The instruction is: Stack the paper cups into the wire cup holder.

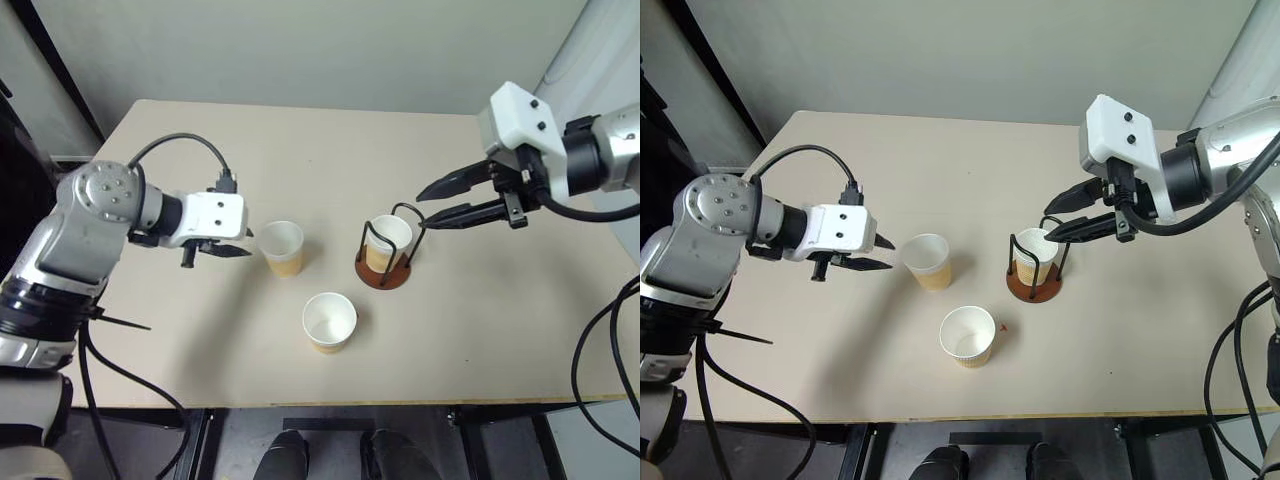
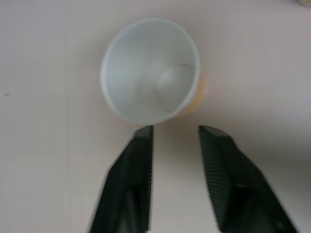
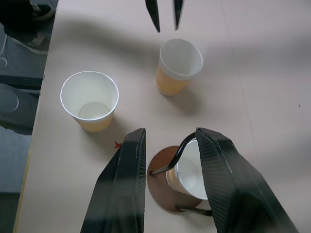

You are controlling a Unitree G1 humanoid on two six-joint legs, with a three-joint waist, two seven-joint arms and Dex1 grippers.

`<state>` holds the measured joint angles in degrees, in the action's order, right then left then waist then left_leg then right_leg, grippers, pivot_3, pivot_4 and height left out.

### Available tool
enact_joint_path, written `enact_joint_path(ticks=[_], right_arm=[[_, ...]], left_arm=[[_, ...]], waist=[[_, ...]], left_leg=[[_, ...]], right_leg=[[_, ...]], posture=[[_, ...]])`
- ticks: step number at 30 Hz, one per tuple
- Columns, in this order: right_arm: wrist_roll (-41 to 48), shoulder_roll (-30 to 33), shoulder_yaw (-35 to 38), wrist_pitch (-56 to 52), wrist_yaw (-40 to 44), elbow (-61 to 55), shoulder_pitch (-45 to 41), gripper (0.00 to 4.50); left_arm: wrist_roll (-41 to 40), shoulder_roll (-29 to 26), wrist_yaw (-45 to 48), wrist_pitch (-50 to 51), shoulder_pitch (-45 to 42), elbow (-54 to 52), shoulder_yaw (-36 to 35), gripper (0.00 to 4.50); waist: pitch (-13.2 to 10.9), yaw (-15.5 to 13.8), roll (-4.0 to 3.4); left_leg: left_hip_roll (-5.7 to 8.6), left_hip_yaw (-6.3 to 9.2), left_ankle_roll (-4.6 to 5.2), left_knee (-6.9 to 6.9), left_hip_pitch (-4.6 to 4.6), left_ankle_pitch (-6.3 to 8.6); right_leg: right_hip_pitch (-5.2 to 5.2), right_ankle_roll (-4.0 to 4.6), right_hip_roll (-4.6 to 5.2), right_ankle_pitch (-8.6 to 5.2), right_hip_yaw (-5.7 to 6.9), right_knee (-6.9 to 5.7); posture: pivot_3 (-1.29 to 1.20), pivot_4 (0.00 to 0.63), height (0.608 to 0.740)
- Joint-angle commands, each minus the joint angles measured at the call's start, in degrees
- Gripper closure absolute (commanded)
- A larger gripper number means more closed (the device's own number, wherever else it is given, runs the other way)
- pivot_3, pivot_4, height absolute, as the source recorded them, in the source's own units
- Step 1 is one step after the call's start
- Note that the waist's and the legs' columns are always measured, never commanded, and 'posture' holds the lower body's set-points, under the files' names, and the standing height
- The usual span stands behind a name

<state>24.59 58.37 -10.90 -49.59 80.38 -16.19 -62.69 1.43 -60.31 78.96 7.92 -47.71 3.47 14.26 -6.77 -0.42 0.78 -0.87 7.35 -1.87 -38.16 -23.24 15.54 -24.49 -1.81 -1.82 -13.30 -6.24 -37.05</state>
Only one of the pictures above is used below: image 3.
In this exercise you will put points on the black and white sneaker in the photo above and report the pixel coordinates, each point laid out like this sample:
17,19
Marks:
41,9

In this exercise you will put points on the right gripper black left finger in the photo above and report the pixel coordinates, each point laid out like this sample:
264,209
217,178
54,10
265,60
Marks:
121,184

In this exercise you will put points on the yellow ribbed paper cup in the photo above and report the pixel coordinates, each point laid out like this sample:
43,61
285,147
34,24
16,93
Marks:
97,80
188,170
181,60

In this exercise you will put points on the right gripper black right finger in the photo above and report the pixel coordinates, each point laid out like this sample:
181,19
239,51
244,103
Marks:
233,189

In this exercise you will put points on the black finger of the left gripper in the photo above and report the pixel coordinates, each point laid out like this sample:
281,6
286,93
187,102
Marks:
153,12
178,12

